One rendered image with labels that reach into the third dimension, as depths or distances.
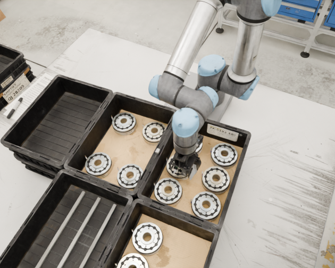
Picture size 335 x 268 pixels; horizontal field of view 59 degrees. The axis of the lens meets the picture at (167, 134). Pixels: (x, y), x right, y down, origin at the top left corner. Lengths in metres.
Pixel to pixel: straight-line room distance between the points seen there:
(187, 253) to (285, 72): 2.08
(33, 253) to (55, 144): 0.44
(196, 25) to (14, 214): 1.03
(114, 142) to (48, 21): 2.50
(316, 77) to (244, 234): 1.90
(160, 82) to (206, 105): 0.16
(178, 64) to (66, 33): 2.48
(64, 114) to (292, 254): 1.10
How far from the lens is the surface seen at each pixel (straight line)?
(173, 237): 1.07
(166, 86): 0.93
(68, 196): 1.20
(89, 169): 1.18
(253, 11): 1.01
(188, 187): 1.13
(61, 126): 1.38
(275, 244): 1.24
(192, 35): 0.97
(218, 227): 0.98
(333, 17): 2.80
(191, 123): 0.81
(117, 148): 1.24
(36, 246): 1.17
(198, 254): 1.05
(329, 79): 2.88
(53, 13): 3.71
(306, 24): 2.84
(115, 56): 1.82
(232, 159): 1.16
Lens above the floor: 1.86
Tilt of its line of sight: 56 degrees down
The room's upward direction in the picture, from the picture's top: 5 degrees counter-clockwise
